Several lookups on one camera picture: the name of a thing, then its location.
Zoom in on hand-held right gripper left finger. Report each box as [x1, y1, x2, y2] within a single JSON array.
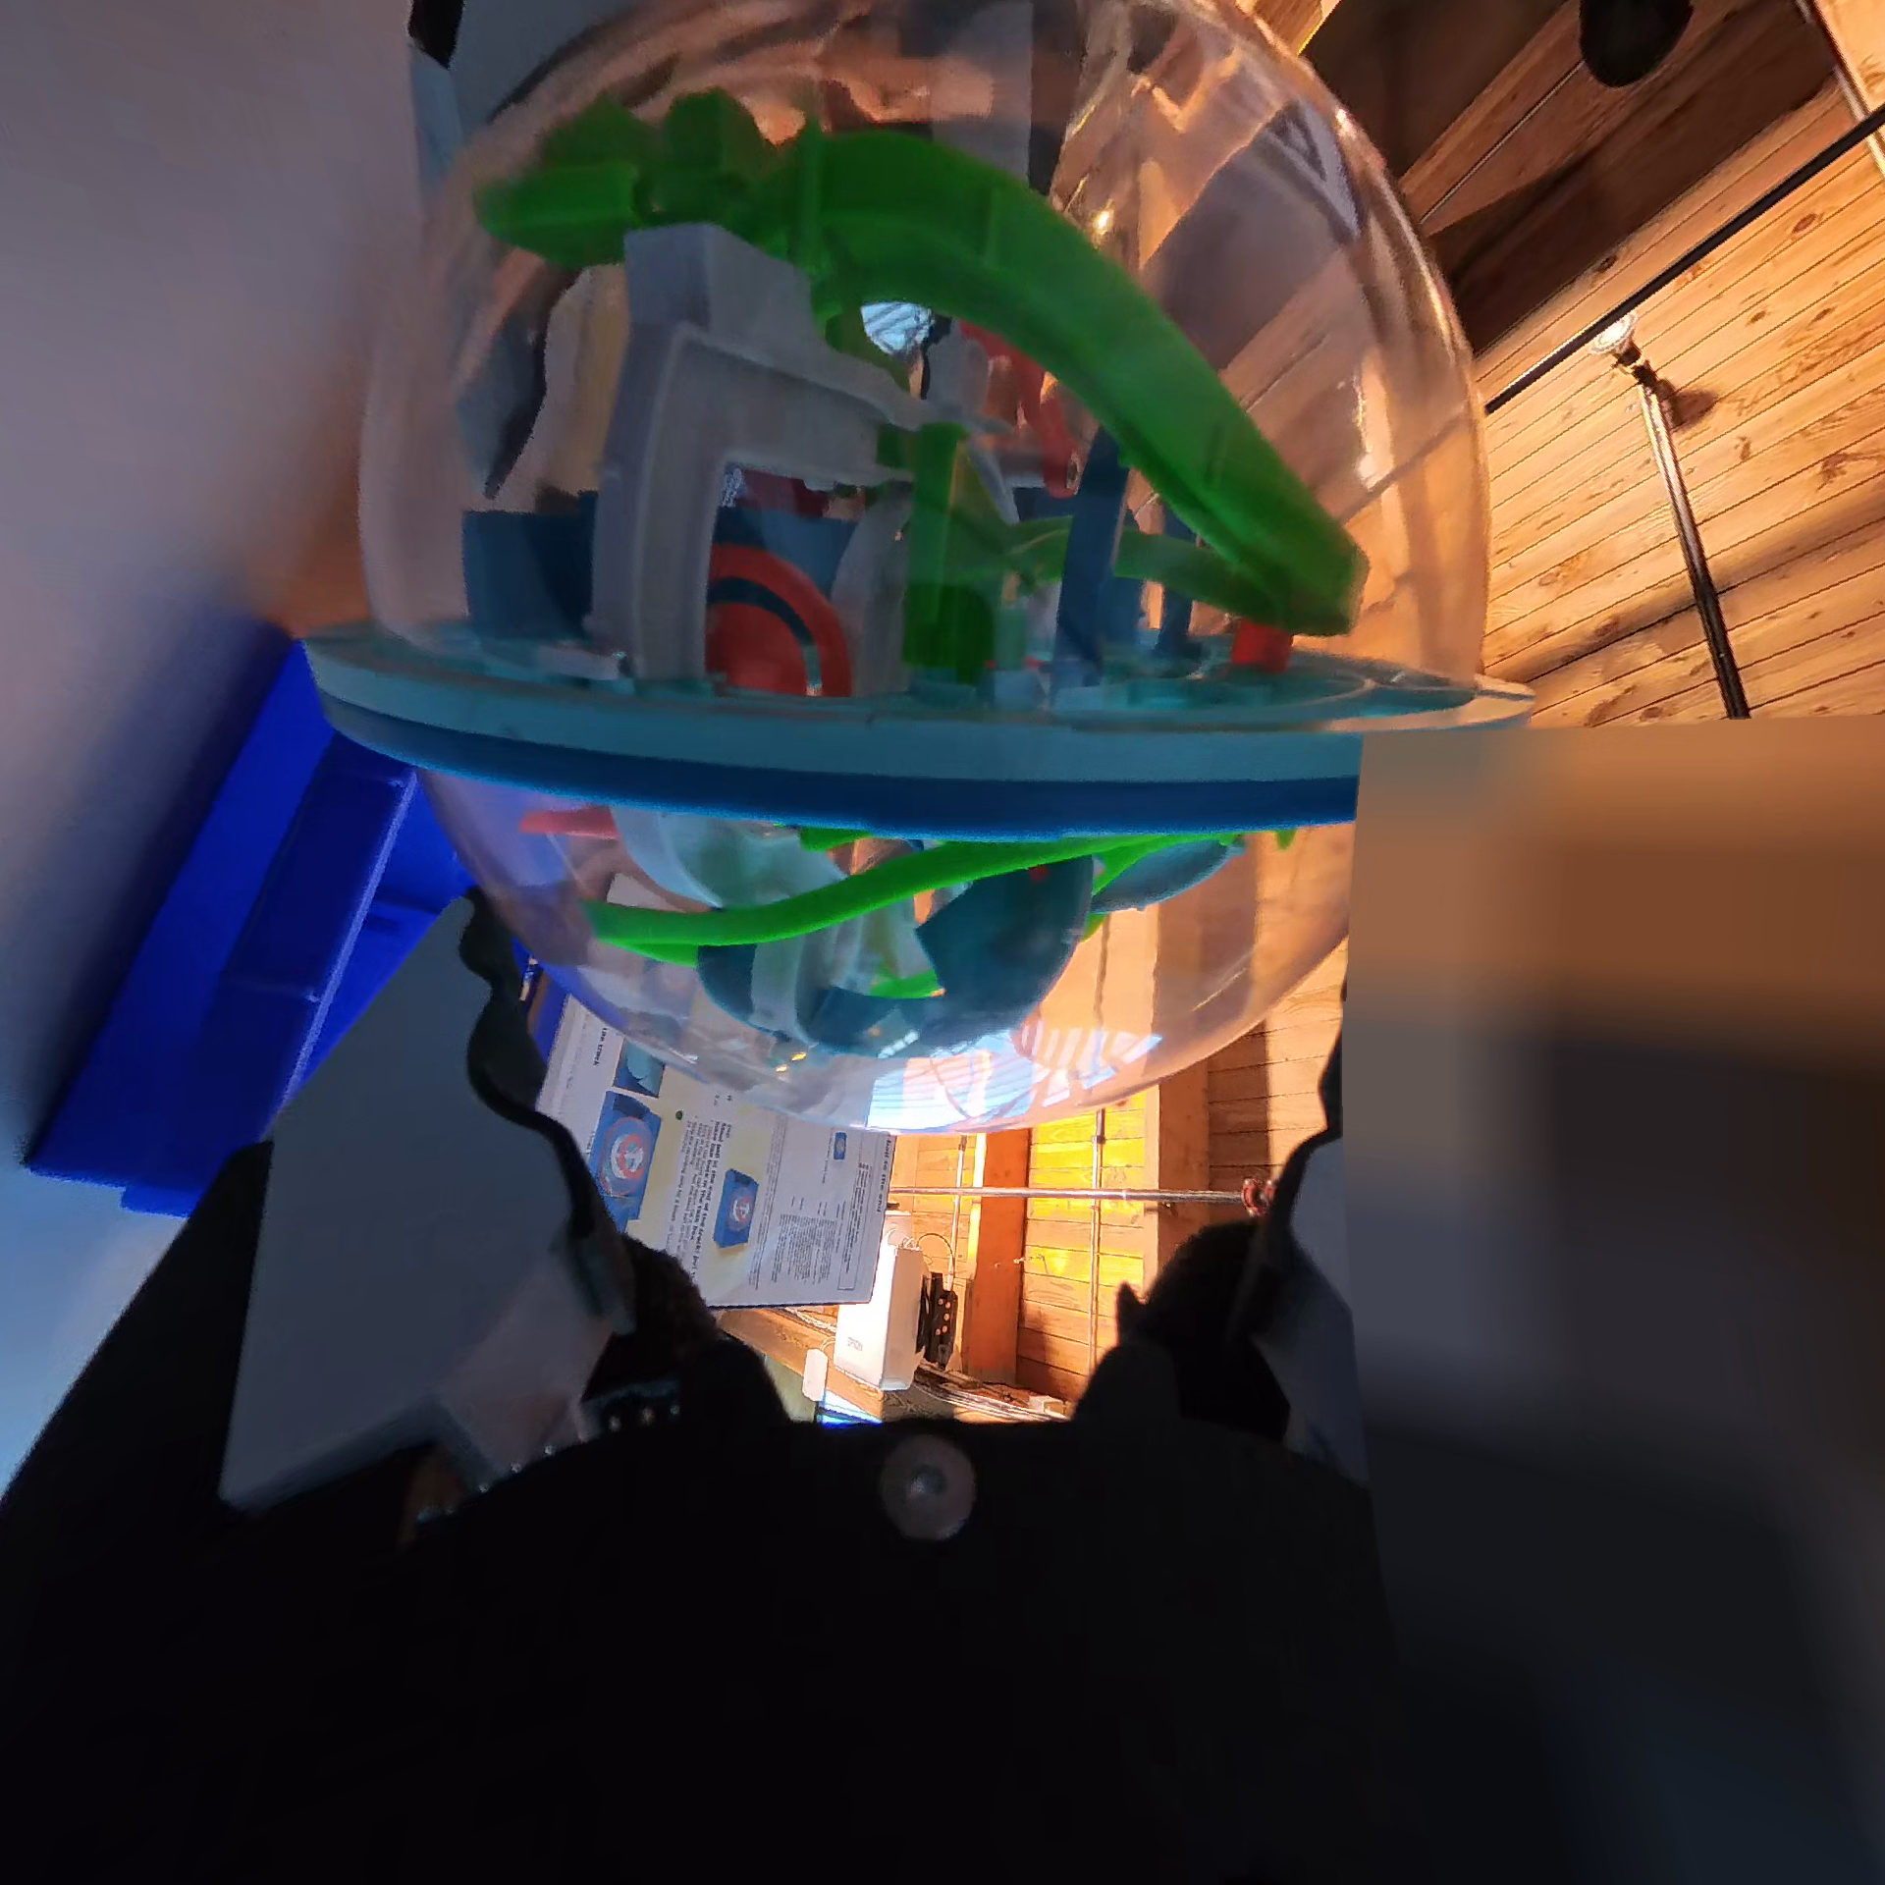
[[215, 886, 640, 1506]]

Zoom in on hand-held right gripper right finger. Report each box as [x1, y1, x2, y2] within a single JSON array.
[[1245, 1019, 1368, 1477]]

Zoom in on clear plastic maze ball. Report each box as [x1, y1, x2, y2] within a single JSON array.
[[311, 0, 1536, 1137]]

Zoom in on blue plastic bin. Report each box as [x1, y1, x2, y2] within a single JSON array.
[[28, 609, 473, 1219]]

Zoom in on printed instruction sheet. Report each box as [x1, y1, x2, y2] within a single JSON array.
[[538, 1006, 905, 1310]]

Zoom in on white box device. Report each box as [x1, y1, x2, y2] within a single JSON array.
[[831, 1244, 934, 1390]]

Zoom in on black metal lamp pole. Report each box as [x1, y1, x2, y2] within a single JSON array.
[[1597, 315, 1756, 723]]

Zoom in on black metal rod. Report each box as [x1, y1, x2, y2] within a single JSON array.
[[1480, 108, 1885, 415]]

